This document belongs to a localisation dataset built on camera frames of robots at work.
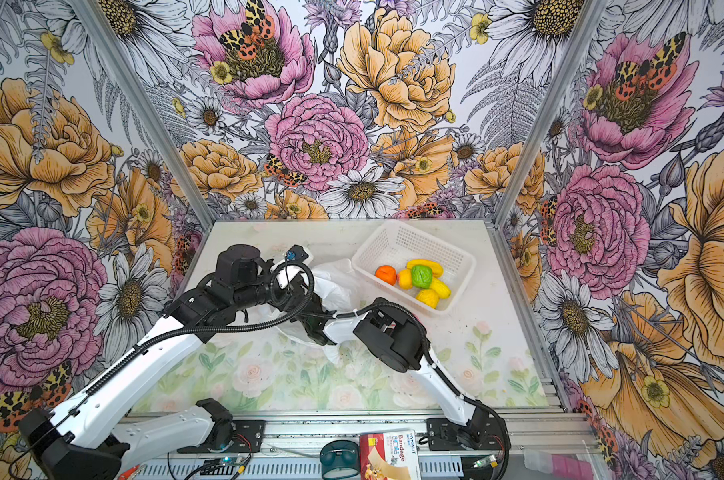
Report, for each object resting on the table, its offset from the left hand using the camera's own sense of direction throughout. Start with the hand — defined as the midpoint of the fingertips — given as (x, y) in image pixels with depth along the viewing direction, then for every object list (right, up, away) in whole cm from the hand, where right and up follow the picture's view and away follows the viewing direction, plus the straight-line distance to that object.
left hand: (304, 282), depth 73 cm
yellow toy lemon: (+34, -7, +19) cm, 39 cm away
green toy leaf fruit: (+31, 0, +20) cm, 37 cm away
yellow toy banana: (+38, +1, +29) cm, 48 cm away
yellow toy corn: (+38, -4, +24) cm, 45 cm away
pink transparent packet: (+59, -41, -3) cm, 72 cm away
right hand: (-8, -9, +25) cm, 28 cm away
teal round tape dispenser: (+9, -37, -8) cm, 39 cm away
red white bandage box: (+21, -39, -4) cm, 44 cm away
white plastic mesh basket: (+45, +3, +30) cm, 54 cm away
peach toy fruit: (+27, -1, +26) cm, 38 cm away
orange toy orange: (+21, 0, +26) cm, 34 cm away
